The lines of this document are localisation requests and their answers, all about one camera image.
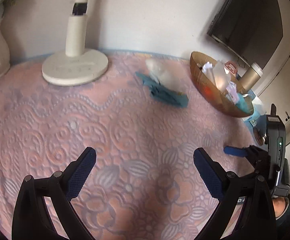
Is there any white desk lamp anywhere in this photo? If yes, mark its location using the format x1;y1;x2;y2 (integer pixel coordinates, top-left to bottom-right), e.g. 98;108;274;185
42;0;109;87

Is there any amber glass bowl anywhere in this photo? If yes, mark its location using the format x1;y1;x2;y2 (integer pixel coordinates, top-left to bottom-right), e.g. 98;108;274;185
189;51;254;118

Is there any pink small handbag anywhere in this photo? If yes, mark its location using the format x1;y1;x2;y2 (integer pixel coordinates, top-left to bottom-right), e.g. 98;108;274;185
224;61;238;80

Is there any white door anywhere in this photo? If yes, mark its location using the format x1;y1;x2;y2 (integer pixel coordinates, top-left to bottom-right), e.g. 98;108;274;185
259;56;290;130

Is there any white wet wipes pack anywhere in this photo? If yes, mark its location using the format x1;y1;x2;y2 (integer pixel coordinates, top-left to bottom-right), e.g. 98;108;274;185
211;61;232;92

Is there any blue tissue pack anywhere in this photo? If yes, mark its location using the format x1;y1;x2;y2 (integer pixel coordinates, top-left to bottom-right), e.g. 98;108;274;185
242;96;266;127

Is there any pink patterned tablecloth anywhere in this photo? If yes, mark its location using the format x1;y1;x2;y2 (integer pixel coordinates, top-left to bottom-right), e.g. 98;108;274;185
0;53;254;239

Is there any teal knit cloth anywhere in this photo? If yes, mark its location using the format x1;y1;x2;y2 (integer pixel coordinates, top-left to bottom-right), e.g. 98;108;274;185
135;72;189;108

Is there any person's right hand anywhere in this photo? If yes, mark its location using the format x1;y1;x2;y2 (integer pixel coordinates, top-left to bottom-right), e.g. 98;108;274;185
272;197;290;219

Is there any gold thermos bottle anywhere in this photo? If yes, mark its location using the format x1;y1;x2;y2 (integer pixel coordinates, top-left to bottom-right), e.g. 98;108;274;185
239;62;263;91

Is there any red clay bag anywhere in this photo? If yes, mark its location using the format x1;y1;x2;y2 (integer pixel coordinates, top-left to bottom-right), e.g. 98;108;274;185
202;86;216;101

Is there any white plush toy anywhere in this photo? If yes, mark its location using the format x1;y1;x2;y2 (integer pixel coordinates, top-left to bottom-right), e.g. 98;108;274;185
145;58;185;93

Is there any white paper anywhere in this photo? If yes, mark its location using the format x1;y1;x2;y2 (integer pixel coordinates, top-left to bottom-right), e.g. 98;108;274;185
201;62;213;77

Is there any purple tissue pack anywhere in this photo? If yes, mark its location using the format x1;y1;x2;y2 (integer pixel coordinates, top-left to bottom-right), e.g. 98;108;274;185
226;81;240;105

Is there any black wall television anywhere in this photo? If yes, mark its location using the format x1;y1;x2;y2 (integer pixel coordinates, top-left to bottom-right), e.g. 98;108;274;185
207;0;283;69

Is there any brown round object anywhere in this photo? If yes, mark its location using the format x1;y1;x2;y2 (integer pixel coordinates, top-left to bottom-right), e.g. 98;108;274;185
253;127;268;146

